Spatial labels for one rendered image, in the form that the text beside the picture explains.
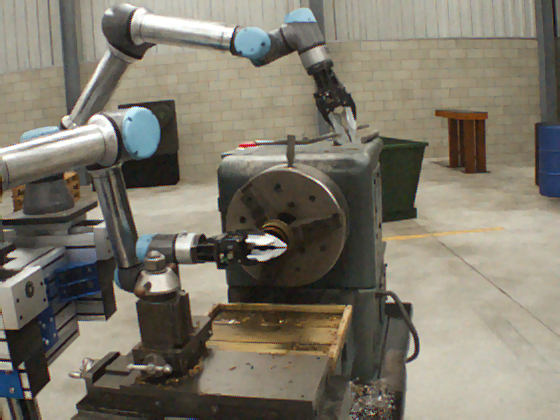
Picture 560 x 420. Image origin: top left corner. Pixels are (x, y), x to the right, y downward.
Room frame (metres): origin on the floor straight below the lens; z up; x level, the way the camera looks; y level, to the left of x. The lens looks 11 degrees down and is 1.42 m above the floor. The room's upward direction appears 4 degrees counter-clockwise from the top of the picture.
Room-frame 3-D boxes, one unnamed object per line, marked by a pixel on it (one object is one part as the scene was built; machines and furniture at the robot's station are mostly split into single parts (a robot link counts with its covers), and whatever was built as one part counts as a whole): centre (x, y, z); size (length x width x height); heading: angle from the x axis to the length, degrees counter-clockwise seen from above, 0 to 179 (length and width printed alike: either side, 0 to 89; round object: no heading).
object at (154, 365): (0.96, 0.21, 0.99); 0.20 x 0.10 x 0.05; 166
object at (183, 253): (1.35, 0.22, 1.08); 0.08 x 0.05 x 0.08; 166
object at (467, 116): (9.94, -3.26, 0.50); 1.61 x 0.44 x 1.00; 2
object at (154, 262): (0.93, 0.22, 1.17); 0.04 x 0.04 x 0.03
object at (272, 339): (1.26, 0.05, 0.89); 0.36 x 0.30 x 0.04; 76
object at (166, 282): (0.93, 0.22, 1.13); 0.08 x 0.08 x 0.03
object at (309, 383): (0.91, 0.16, 0.95); 0.43 x 0.17 x 0.05; 76
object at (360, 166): (1.91, -0.10, 1.06); 0.59 x 0.48 x 0.39; 166
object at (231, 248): (1.32, 0.14, 1.08); 0.12 x 0.09 x 0.08; 76
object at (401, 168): (6.50, -0.98, 0.43); 1.34 x 0.94 x 0.85; 14
